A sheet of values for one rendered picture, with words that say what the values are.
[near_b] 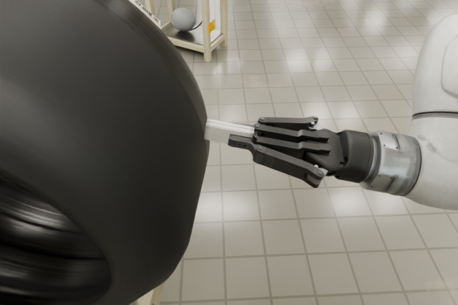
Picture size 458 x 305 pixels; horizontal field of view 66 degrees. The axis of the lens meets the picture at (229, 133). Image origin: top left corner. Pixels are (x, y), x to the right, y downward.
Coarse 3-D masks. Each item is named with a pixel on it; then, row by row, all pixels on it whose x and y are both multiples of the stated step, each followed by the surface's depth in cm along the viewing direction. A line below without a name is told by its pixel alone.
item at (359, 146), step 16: (336, 144) 51; (352, 144) 48; (368, 144) 48; (304, 160) 50; (320, 160) 48; (336, 160) 49; (352, 160) 48; (368, 160) 48; (336, 176) 51; (352, 176) 49
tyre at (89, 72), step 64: (0, 0) 34; (64, 0) 39; (128, 0) 48; (0, 64) 30; (64, 64) 34; (128, 64) 40; (0, 128) 30; (64, 128) 32; (128, 128) 36; (192, 128) 49; (0, 192) 76; (64, 192) 35; (128, 192) 37; (192, 192) 48; (0, 256) 69; (64, 256) 72; (128, 256) 42
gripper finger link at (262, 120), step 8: (264, 120) 53; (272, 120) 53; (280, 120) 53; (288, 120) 54; (296, 120) 54; (304, 120) 54; (312, 120) 54; (288, 128) 54; (296, 128) 54; (304, 128) 54
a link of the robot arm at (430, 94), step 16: (448, 16) 52; (432, 32) 53; (448, 32) 50; (432, 48) 51; (448, 48) 49; (432, 64) 51; (448, 64) 48; (416, 80) 53; (432, 80) 50; (448, 80) 48; (416, 96) 53; (432, 96) 50; (448, 96) 48; (416, 112) 52; (432, 112) 50; (448, 112) 48
